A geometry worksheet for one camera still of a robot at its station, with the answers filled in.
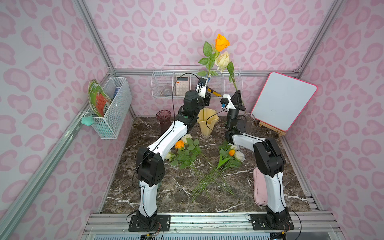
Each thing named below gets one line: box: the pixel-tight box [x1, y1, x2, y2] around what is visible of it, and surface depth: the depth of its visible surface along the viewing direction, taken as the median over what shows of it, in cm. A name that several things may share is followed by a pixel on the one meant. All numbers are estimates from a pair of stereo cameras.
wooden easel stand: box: [258, 121, 286, 137], surface depth 109 cm
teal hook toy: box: [81, 114, 95, 127], surface depth 64 cm
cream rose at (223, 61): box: [215, 51, 238, 91], surface depth 67 cm
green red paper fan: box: [88, 79, 112, 117], surface depth 75 cm
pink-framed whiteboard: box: [251, 71, 318, 132], surface depth 95 cm
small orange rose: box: [191, 149, 241, 202], surface depth 92 cm
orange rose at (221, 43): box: [197, 33, 230, 77], surface depth 65 cm
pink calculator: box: [175, 76, 191, 96], surface depth 97 cm
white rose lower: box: [191, 150, 246, 201], surface depth 94 cm
